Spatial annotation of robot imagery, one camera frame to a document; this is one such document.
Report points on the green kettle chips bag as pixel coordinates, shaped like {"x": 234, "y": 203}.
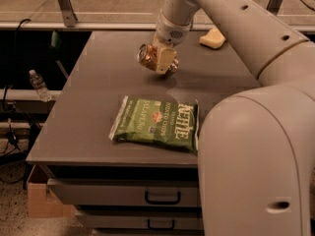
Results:
{"x": 148, "y": 121}

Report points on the yellow sponge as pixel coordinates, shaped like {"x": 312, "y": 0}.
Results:
{"x": 213, "y": 39}

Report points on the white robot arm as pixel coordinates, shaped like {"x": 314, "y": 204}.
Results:
{"x": 256, "y": 148}

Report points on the upper grey drawer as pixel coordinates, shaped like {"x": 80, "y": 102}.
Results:
{"x": 126, "y": 193}

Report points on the clear plastic water bottle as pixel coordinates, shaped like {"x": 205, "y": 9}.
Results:
{"x": 39, "y": 86}

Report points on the cardboard box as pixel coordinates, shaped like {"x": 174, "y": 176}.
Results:
{"x": 42, "y": 203}

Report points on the orange soda can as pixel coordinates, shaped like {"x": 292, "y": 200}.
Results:
{"x": 148, "y": 59}

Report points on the lower grey drawer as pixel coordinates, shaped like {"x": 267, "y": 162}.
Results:
{"x": 141, "y": 219}

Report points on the grey drawer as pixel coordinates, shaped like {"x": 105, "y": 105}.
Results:
{"x": 141, "y": 219}
{"x": 126, "y": 193}

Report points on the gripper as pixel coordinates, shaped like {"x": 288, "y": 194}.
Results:
{"x": 170, "y": 33}

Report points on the left metal railing bracket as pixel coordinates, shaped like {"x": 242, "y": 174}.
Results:
{"x": 68, "y": 14}

